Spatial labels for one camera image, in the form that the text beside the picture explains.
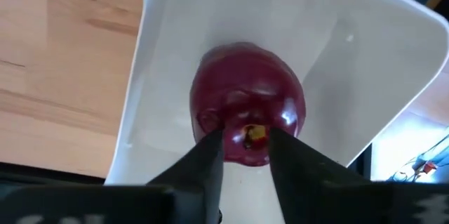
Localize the dark red apple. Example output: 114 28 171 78
189 41 307 167

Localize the white plastic tray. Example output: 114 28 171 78
104 0 449 224

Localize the bundle of loose cables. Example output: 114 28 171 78
388 134 449 183

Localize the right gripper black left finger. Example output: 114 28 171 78
147 129 225 224

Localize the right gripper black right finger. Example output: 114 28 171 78
268 126 372 224

